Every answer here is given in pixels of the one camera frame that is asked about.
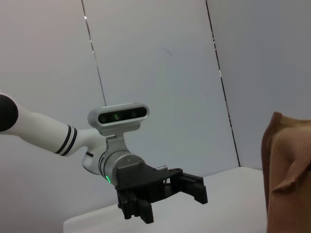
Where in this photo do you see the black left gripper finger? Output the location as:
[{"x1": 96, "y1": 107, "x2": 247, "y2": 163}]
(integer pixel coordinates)
[
  {"x1": 117, "y1": 190, "x2": 156, "y2": 225},
  {"x1": 169, "y1": 172, "x2": 209, "y2": 205}
]

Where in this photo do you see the khaki canvas food bag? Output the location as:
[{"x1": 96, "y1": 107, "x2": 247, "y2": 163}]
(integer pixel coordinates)
[{"x1": 261, "y1": 111, "x2": 311, "y2": 233}]

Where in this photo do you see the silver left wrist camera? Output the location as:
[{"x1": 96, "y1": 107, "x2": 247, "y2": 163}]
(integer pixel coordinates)
[{"x1": 87, "y1": 103, "x2": 150, "y2": 156}]

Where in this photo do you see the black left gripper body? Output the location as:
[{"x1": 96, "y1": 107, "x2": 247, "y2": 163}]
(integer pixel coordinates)
[{"x1": 113, "y1": 162, "x2": 184, "y2": 202}]

